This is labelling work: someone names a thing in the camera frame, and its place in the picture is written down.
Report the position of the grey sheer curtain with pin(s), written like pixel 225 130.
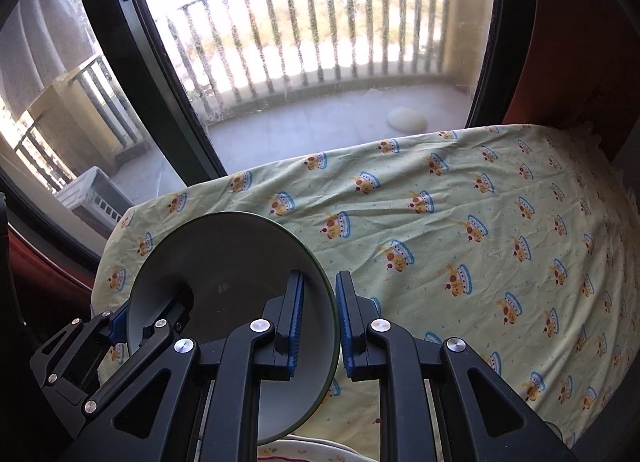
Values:
pixel 40 42

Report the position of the yellow printed tablecloth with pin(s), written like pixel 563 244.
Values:
pixel 425 292

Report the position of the red curtain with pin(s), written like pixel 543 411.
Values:
pixel 45 272
pixel 560 42

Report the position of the white bowl with dark rim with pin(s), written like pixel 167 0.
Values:
pixel 225 262

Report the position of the black window mullion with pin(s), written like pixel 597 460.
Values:
pixel 130 42

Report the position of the small white patterned dish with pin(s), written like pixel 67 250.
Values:
pixel 310 452

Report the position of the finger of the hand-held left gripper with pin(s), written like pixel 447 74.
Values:
pixel 172 317
pixel 119 324

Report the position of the white round object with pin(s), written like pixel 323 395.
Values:
pixel 407 119

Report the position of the balcony railing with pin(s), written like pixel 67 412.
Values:
pixel 300 42
pixel 100 92

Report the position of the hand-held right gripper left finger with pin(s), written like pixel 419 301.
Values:
pixel 295 322

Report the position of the black window frame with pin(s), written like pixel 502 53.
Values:
pixel 505 32
pixel 40 222

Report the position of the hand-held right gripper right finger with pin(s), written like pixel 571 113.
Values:
pixel 347 327

